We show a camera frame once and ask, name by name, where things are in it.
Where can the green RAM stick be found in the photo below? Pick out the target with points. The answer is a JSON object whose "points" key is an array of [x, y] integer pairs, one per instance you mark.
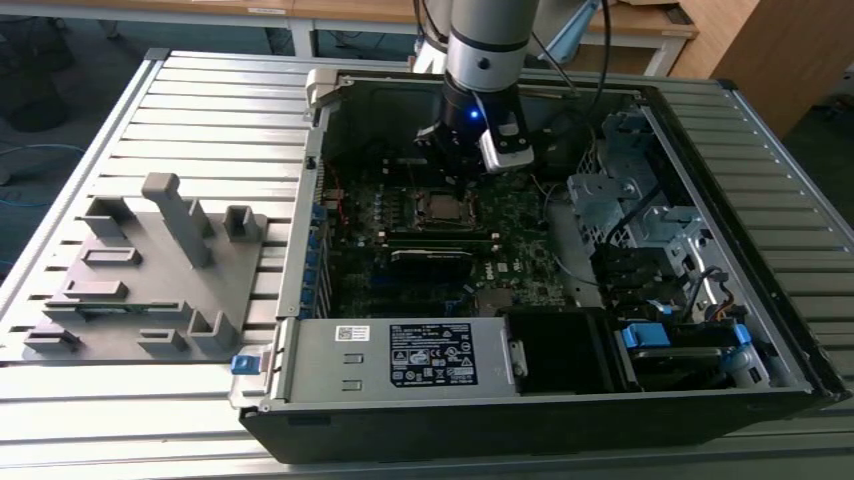
{"points": [[134, 308]]}

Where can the grey power supply unit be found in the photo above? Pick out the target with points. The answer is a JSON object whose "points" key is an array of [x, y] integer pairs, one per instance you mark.
{"points": [[321, 365]]}

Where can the RAM slot black clips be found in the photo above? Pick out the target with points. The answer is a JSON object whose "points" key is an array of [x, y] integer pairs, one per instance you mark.
{"points": [[441, 239]]}

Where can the black graphics card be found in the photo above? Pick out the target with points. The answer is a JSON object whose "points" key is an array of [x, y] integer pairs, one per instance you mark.
{"points": [[430, 270]]}

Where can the wooden cabinet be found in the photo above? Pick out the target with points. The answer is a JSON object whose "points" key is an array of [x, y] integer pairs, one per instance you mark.
{"points": [[788, 50]]}

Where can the silver metal drive cage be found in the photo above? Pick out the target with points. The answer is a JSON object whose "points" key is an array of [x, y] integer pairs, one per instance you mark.
{"points": [[601, 195]]}

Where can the green motherboard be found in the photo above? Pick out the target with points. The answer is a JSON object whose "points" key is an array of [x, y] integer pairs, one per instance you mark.
{"points": [[527, 250]]}

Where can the black open PC case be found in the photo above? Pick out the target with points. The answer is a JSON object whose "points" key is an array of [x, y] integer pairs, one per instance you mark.
{"points": [[467, 430]]}

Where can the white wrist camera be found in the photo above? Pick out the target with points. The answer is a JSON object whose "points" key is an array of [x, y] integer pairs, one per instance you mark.
{"points": [[507, 150]]}

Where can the square silver CPU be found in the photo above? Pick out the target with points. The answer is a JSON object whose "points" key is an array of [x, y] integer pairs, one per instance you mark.
{"points": [[443, 207]]}

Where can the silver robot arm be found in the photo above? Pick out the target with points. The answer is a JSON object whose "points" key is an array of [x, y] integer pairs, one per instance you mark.
{"points": [[487, 40]]}

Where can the blue plastic case latch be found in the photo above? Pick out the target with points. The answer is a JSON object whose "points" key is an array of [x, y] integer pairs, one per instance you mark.
{"points": [[243, 365]]}

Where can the silver finned chipset heatsink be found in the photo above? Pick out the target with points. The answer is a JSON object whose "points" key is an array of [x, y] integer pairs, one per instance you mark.
{"points": [[494, 298]]}

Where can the CPU socket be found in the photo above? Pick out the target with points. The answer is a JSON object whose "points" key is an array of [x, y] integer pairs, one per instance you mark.
{"points": [[483, 225]]}

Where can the black office chair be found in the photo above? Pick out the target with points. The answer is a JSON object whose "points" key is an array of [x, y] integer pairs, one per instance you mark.
{"points": [[34, 90]]}

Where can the wooden desk white frame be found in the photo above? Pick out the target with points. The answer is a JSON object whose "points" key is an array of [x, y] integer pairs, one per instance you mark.
{"points": [[634, 30], [200, 5]]}

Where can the grey parts rack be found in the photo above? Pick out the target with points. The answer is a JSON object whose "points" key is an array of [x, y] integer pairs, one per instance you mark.
{"points": [[167, 280]]}

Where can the blue disk carrier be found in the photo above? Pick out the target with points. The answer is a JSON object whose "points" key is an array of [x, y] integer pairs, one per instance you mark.
{"points": [[643, 335]]}

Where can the RAM slot white clips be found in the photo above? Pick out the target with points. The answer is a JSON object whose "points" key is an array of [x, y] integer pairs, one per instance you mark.
{"points": [[441, 234], [497, 246]]}

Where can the blue SATA connector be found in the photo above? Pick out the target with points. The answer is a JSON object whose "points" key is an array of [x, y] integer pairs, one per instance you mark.
{"points": [[455, 300]]}

